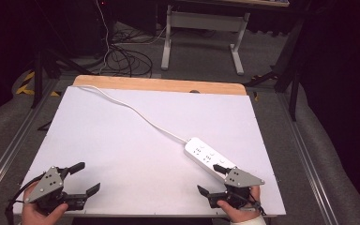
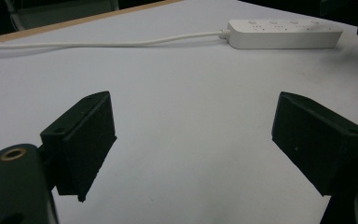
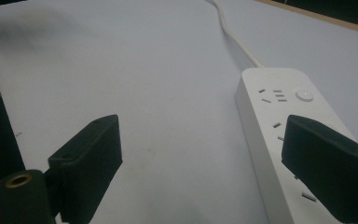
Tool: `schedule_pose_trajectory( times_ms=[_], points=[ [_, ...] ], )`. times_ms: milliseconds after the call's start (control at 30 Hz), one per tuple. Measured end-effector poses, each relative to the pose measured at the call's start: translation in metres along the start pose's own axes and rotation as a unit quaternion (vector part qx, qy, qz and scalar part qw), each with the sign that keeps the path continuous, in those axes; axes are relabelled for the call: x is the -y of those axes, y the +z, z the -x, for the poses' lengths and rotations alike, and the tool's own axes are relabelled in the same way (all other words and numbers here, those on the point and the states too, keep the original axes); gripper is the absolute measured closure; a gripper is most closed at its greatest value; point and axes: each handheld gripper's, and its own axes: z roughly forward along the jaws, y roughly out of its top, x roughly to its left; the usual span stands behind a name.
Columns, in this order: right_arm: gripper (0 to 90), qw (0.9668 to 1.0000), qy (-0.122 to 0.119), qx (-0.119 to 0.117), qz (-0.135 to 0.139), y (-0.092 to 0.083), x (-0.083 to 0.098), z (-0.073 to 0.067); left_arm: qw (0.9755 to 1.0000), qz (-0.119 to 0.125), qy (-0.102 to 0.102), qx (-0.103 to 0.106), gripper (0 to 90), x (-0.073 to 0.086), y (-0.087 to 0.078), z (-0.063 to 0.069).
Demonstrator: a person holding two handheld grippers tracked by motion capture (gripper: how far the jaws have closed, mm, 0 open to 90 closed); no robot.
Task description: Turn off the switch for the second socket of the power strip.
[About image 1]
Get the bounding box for black metal stand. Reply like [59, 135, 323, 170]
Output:
[32, 46, 92, 109]
[243, 18, 308, 121]

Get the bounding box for yellow black floor tape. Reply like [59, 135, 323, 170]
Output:
[15, 70, 60, 98]

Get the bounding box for white metal desk frame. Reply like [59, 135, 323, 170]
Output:
[160, 4, 251, 77]

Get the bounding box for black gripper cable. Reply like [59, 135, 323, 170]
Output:
[4, 173, 46, 225]
[231, 191, 267, 217]

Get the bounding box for person's right hand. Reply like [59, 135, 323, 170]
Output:
[216, 185, 262, 223]

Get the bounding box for white floor cable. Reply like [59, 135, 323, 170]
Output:
[95, 0, 111, 74]

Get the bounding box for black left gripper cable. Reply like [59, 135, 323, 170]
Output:
[4, 173, 46, 225]

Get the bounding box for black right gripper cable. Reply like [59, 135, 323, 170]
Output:
[231, 191, 267, 217]

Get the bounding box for person's left hand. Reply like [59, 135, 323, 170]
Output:
[21, 187, 70, 225]

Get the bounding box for white board sheet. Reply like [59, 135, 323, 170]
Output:
[12, 85, 287, 218]

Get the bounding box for white power strip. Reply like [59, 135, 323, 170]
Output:
[183, 136, 242, 184]

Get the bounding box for wooden desk top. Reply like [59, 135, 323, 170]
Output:
[181, 0, 290, 8]

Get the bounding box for black floor cables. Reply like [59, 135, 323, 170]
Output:
[104, 29, 154, 79]

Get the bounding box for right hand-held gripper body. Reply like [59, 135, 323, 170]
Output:
[206, 167, 266, 210]

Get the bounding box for aluminium floor rail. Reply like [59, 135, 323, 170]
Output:
[0, 78, 60, 204]
[276, 93, 329, 225]

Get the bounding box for white power strip cable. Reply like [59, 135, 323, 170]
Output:
[74, 84, 189, 143]

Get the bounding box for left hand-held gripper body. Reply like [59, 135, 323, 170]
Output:
[23, 166, 90, 215]

